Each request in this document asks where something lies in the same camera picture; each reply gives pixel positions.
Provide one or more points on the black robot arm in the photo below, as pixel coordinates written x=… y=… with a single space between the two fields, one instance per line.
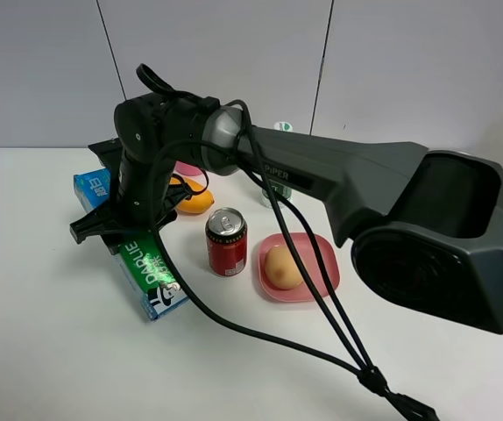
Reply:
x=426 y=226

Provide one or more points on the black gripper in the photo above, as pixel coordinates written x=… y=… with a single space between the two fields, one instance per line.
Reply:
x=125 y=212

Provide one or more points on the yellow potato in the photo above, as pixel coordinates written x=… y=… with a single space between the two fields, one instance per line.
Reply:
x=281 y=269

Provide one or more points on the red soda can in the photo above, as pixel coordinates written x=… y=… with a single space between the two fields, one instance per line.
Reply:
x=226 y=232

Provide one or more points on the pink toy saucepan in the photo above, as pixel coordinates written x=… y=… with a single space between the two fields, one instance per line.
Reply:
x=182 y=168

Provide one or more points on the Darlie toothpaste box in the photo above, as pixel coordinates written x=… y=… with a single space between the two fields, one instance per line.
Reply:
x=138 y=257

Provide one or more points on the clear water bottle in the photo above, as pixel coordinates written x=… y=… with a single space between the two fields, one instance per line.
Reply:
x=283 y=190

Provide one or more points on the yellow mango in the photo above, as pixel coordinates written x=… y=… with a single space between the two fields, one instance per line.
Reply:
x=195 y=204

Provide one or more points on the pink square plate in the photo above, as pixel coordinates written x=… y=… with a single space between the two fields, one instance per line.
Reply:
x=301 y=293

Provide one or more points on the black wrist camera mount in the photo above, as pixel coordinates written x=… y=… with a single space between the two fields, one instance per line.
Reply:
x=109 y=153

